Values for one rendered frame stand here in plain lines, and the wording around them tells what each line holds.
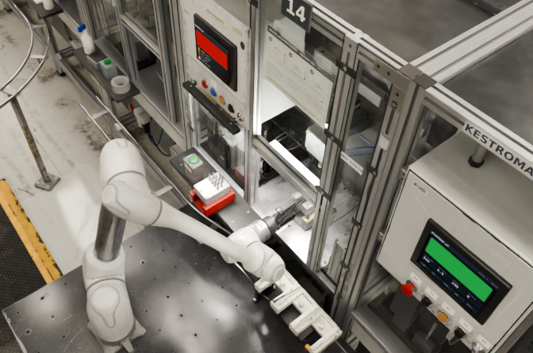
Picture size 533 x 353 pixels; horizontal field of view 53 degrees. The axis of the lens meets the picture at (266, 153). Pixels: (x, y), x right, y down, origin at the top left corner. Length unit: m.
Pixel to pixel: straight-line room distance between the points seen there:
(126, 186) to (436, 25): 1.03
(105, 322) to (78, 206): 1.60
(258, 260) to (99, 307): 0.62
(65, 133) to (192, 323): 2.19
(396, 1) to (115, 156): 1.00
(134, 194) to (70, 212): 1.95
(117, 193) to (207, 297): 0.86
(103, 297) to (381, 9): 1.43
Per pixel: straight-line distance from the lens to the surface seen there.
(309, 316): 2.16
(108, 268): 2.23
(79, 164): 3.91
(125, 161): 1.81
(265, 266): 1.98
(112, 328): 2.21
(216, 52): 1.94
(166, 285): 2.46
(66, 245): 3.52
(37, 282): 3.41
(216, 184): 2.29
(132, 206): 1.73
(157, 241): 2.58
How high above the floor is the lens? 2.82
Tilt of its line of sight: 47 degrees down
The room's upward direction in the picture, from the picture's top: 3 degrees clockwise
